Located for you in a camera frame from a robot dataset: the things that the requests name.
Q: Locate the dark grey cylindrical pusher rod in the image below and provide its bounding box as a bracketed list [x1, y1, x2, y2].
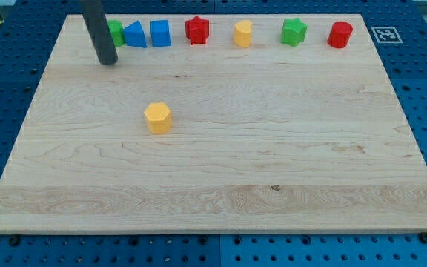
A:
[79, 0, 118, 66]

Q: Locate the red star block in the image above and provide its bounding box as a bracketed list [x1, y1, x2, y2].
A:
[185, 16, 210, 45]

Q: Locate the yellow hexagon block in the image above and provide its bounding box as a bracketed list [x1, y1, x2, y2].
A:
[144, 102, 173, 134]

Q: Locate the yellow heart block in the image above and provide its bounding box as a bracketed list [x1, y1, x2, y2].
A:
[234, 19, 253, 48]

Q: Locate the green star block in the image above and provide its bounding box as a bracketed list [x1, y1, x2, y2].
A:
[281, 18, 308, 47]

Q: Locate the green cylinder block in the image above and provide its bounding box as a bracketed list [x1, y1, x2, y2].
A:
[107, 20, 125, 47]

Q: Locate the blue triangle block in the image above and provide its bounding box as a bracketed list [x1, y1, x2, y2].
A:
[123, 21, 147, 48]

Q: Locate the blue cube block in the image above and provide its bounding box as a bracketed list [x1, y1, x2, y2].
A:
[150, 19, 171, 47]

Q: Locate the wooden board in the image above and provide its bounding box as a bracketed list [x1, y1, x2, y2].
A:
[0, 14, 427, 235]

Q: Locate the red cylinder block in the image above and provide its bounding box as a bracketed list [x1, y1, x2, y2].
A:
[328, 21, 354, 49]

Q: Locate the white fiducial marker tag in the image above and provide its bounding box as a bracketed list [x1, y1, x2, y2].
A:
[371, 26, 403, 44]

